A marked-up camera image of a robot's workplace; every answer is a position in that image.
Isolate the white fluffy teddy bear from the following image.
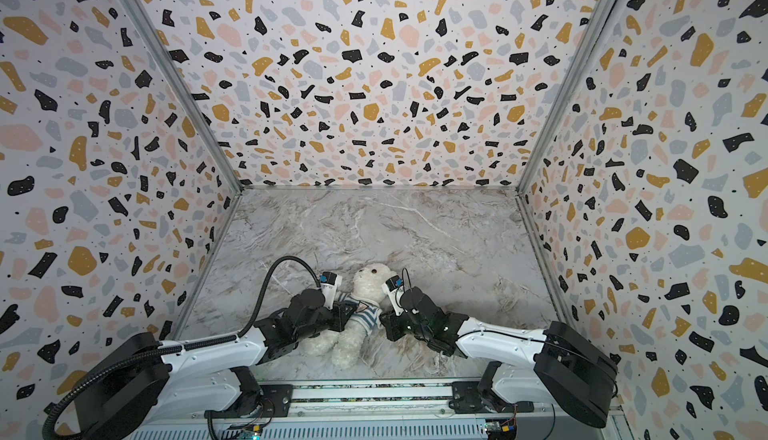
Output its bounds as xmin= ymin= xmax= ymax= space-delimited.
xmin=302 ymin=263 xmax=396 ymax=369

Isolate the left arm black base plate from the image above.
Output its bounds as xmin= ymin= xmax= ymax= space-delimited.
xmin=205 ymin=383 xmax=294 ymax=419

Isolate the left black corrugated cable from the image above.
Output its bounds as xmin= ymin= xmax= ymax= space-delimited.
xmin=41 ymin=256 xmax=322 ymax=440

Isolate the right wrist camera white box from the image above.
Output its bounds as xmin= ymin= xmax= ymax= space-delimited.
xmin=382 ymin=274 xmax=406 ymax=316

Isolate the right thin black cable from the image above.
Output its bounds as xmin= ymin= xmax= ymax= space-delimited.
xmin=515 ymin=403 xmax=557 ymax=440

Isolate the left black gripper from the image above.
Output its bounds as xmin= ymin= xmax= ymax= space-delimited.
xmin=299 ymin=300 xmax=361 ymax=343

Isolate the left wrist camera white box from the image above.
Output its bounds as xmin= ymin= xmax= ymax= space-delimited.
xmin=319 ymin=271 xmax=343 ymax=310

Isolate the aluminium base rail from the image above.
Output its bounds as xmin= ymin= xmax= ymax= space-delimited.
xmin=131 ymin=377 xmax=634 ymax=439

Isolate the blue white striped knit sweater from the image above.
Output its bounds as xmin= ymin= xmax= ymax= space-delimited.
xmin=343 ymin=295 xmax=381 ymax=334

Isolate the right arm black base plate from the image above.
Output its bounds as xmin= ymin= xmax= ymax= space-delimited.
xmin=448 ymin=381 xmax=535 ymax=414

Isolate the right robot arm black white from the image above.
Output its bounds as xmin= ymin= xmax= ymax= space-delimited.
xmin=380 ymin=280 xmax=618 ymax=429

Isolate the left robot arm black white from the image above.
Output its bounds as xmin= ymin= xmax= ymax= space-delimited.
xmin=74 ymin=289 xmax=359 ymax=439

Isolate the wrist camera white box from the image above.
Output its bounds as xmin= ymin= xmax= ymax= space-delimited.
xmin=382 ymin=274 xmax=406 ymax=316
xmin=319 ymin=271 xmax=343 ymax=310

